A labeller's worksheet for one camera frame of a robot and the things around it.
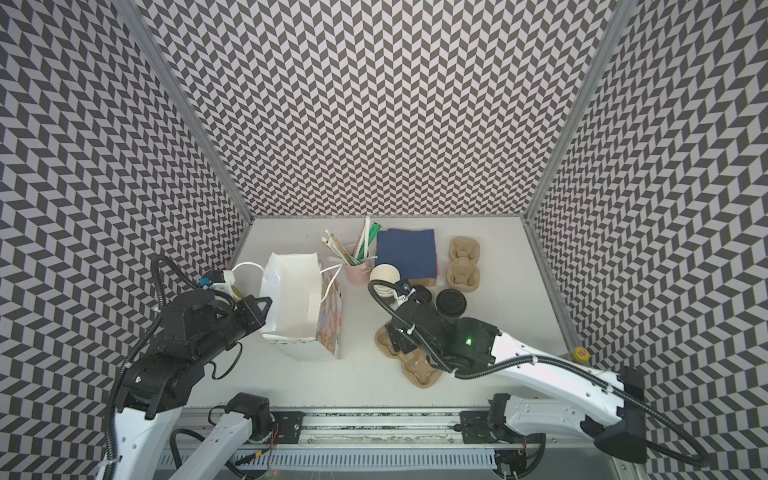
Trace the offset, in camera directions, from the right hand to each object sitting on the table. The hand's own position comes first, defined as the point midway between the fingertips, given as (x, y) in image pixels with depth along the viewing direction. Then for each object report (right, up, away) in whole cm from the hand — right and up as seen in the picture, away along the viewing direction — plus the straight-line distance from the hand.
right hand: (407, 324), depth 70 cm
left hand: (-30, +6, -4) cm, 31 cm away
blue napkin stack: (+3, +17, +31) cm, 35 cm away
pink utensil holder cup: (-16, +9, +28) cm, 34 cm away
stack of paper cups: (-5, +11, +17) cm, 21 cm away
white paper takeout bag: (-30, -1, +15) cm, 34 cm away
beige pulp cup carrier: (+3, -15, +12) cm, 19 cm away
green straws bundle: (-10, +23, +21) cm, 32 cm away
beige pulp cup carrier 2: (+20, +9, +28) cm, 35 cm away
